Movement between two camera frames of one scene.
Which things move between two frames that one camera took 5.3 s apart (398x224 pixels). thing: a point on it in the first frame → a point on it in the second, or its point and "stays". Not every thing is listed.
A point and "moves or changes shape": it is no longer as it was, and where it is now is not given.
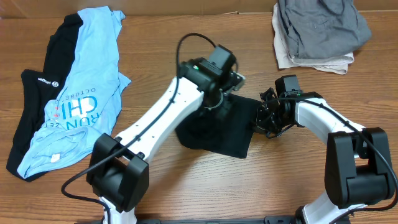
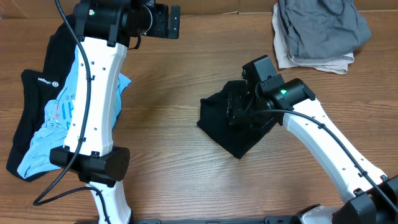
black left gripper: (206, 106) → (159, 30)
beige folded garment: (285, 60) stays
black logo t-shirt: (38, 88) stays
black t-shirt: (225, 128) moves or changes shape
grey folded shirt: (323, 29) stays
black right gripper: (260, 124) → (236, 109)
